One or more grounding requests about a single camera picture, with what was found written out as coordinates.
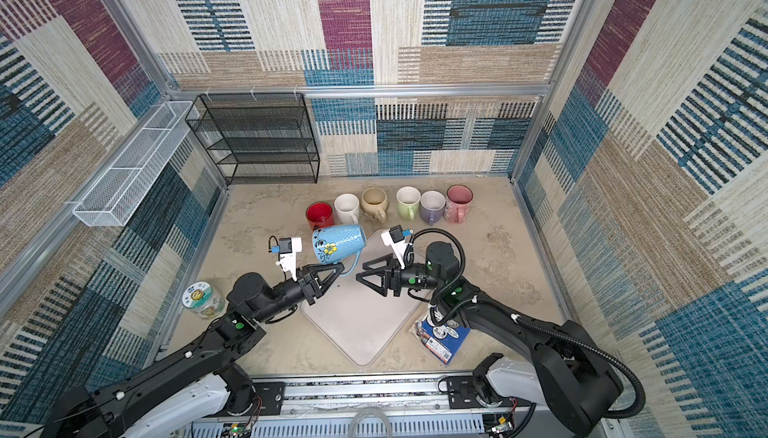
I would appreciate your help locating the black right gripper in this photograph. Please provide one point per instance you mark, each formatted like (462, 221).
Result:
(391, 276)

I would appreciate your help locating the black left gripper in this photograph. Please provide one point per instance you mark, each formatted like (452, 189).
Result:
(307, 282)

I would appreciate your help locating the light blue mug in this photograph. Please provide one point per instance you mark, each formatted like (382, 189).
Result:
(333, 244)

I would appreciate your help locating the red mug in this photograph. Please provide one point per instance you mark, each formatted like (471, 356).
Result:
(320, 215)

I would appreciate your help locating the white mug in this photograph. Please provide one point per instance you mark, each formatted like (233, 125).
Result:
(347, 209)

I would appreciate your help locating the beige speckled ceramic mug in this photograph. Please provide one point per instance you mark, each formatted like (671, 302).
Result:
(375, 203)

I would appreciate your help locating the light green mug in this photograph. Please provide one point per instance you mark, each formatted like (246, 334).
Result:
(408, 202)

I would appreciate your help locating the lavender purple mug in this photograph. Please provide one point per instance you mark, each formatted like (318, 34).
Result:
(432, 205)

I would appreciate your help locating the pink cartoon mug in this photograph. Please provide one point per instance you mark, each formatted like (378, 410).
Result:
(458, 200)

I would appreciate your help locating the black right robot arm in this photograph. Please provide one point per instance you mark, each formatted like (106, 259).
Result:
(581, 384)

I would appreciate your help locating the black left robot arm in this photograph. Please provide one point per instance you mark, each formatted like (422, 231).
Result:
(200, 379)

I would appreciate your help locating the white plastic tray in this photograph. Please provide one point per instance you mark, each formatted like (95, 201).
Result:
(357, 320)

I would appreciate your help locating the blue snack package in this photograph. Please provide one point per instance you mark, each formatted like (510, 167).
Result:
(442, 341)

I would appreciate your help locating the green lidded round tin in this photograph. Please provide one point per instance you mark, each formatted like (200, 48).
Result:
(203, 300)

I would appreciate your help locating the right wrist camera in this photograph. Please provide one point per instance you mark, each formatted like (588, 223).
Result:
(396, 238)

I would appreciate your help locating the black wire mesh shelf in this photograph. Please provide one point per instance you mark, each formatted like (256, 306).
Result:
(257, 138)

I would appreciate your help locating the white wire mesh basket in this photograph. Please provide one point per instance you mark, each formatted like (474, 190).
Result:
(115, 196)

